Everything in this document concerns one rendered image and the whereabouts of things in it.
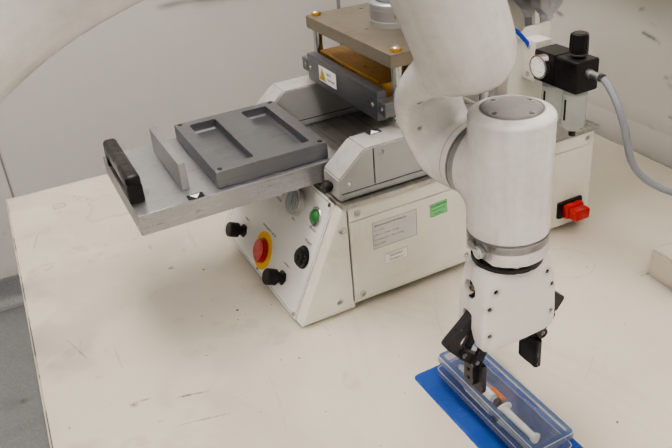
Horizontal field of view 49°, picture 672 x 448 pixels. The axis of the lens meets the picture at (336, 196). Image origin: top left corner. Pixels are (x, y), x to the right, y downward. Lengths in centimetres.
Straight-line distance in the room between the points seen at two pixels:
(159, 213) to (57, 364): 28
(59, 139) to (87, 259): 120
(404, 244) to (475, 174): 39
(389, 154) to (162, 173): 32
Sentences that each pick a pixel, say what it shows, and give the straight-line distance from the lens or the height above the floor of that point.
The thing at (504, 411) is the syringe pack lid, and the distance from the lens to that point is 89.
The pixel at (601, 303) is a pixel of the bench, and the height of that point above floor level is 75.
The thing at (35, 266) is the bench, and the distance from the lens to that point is 137.
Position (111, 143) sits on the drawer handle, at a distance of 110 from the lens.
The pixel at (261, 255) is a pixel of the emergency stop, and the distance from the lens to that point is 117.
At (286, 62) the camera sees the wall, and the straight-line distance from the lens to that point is 264.
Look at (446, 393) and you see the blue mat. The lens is 97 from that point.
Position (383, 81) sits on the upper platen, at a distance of 106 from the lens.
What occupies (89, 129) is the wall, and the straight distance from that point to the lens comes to 252.
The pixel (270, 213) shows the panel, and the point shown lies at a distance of 118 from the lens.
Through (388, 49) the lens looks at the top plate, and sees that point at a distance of 103.
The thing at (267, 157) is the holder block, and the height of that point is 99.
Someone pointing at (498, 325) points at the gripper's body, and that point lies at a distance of 80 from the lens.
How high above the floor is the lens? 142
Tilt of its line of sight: 28 degrees down
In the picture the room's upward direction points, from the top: 5 degrees counter-clockwise
